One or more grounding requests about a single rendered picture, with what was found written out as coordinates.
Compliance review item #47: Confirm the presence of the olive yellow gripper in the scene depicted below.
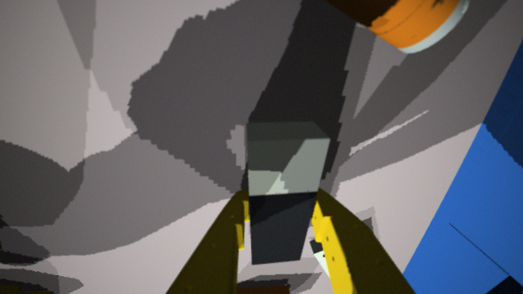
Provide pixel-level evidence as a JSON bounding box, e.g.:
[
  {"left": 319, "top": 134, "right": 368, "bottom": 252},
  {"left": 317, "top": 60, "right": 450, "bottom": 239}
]
[{"left": 166, "top": 188, "right": 416, "bottom": 294}]

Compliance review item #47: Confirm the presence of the blue rack of three bins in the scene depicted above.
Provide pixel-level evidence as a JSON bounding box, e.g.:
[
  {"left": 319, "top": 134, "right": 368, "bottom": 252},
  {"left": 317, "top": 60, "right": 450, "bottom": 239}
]
[{"left": 403, "top": 39, "right": 523, "bottom": 294}]

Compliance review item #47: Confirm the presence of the orange 9 v battery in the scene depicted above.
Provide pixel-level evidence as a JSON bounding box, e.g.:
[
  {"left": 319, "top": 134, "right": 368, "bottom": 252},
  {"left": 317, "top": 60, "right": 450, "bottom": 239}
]
[{"left": 237, "top": 285, "right": 290, "bottom": 294}]

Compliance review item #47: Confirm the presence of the white domino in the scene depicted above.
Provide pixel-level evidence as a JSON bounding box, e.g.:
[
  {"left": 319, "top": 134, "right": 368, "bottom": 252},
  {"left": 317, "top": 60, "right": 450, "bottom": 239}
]
[{"left": 310, "top": 240, "right": 329, "bottom": 275}]

